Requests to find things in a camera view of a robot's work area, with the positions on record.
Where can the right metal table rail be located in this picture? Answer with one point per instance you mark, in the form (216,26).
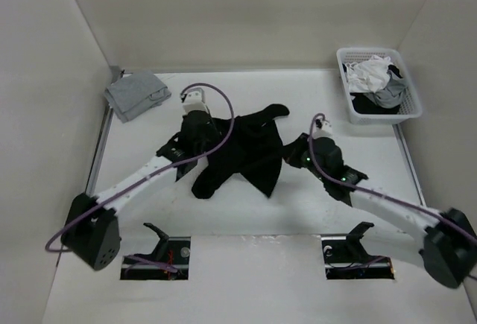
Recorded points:
(409,163)

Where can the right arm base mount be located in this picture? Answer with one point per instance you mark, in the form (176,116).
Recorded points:
(347,260)

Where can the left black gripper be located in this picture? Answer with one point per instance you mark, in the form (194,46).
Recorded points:
(214,133)

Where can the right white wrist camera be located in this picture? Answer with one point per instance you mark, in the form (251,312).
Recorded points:
(322,128)

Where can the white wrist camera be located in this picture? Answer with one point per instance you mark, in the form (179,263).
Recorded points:
(322,128)
(194,100)

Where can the white garment in basket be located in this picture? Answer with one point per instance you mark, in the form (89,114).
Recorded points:
(369,76)

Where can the folded grey tank top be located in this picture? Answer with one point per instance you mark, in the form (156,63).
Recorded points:
(133,95)

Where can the metal table rail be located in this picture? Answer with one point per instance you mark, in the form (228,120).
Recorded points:
(409,163)
(98,153)

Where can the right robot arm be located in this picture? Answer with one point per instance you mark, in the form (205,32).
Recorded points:
(442,243)

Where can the black garment in basket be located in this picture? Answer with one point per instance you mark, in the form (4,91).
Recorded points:
(363,102)

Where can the black tank top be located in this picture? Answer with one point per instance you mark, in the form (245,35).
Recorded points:
(254,150)

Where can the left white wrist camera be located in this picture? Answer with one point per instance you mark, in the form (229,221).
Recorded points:
(194,100)

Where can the grey garment in basket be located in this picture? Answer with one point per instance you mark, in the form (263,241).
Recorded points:
(391,96)

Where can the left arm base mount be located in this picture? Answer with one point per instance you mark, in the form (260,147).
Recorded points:
(175,253)

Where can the white plastic laundry basket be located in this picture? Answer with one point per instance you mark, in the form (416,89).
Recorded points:
(410,106)

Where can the left metal table rail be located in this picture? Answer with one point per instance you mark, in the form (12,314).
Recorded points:
(98,153)

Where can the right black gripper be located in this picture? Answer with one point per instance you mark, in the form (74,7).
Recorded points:
(292,151)

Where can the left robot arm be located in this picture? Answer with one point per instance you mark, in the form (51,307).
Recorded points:
(91,230)

